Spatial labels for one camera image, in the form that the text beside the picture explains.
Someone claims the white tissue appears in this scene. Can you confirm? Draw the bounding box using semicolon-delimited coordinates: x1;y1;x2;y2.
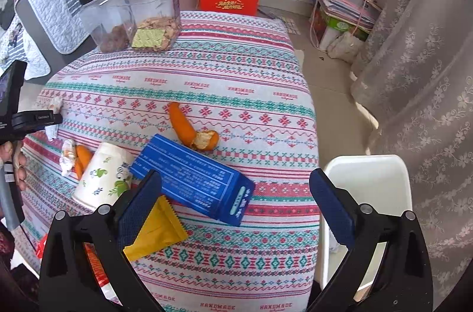
45;97;63;142

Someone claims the red snack wrapper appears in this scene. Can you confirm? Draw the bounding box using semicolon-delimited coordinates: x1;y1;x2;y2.
35;233;120;302

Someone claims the twisted white wrapper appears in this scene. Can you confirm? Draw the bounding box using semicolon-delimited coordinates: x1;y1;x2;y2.
59;139;76;177

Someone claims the floral paper cup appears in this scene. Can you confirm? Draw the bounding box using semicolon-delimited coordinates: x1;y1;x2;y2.
71;142;135;211

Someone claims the blue paper box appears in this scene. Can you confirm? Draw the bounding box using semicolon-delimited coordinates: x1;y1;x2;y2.
130;134;255;226

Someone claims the white trash bin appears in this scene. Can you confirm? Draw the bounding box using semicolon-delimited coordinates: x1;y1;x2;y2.
314;154;413;288

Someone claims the person's left hand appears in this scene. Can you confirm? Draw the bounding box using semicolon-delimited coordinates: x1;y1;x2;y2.
0;141;26;191

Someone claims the jar with brown snacks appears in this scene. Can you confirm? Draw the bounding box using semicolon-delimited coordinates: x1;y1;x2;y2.
79;0;131;53

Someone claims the jar with crackers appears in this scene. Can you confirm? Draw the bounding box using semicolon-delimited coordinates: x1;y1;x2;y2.
120;0;181;52

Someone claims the white lace curtain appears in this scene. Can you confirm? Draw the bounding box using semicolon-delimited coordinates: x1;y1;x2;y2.
351;0;472;304

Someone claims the patterned striped tablecloth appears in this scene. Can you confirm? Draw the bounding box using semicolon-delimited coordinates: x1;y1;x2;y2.
14;11;319;311

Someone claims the stack of papers and books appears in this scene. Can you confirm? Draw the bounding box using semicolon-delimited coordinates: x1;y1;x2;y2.
310;0;382;51

